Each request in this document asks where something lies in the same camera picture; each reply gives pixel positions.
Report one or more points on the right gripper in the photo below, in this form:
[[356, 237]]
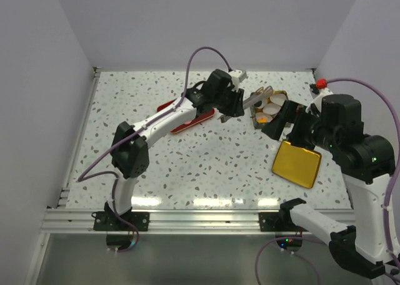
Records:
[[288, 112]]

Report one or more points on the orange fish cookie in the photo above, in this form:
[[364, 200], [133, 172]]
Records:
[[262, 119]]

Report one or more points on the gold cookie tin box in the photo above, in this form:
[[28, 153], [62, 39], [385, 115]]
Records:
[[253, 111]]

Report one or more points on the white paper cup top-left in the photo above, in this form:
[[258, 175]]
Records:
[[266, 102]]

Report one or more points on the gold tin lid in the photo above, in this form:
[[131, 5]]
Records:
[[297, 165]]

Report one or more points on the white paper cup top-right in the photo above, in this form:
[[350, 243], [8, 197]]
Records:
[[278, 98]]

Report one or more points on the aluminium front rail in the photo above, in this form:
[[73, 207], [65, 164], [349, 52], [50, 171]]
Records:
[[191, 222]]

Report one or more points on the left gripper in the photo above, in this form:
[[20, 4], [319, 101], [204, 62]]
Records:
[[235, 109]]

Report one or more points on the metal serving tongs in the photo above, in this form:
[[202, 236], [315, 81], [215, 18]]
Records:
[[254, 97]]

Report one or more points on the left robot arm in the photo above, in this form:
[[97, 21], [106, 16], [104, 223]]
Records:
[[132, 143]]

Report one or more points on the white paper cup bottom-left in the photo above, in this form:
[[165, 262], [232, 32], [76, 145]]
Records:
[[260, 114]]

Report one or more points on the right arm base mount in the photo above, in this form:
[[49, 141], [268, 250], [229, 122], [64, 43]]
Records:
[[275, 221]]

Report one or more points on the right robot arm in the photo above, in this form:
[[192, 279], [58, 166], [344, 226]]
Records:
[[367, 164]]

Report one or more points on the red serving tray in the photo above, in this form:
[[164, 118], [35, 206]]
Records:
[[197, 120]]

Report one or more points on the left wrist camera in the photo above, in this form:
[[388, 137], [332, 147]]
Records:
[[238, 76]]

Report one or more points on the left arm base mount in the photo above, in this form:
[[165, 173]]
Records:
[[109, 222]]

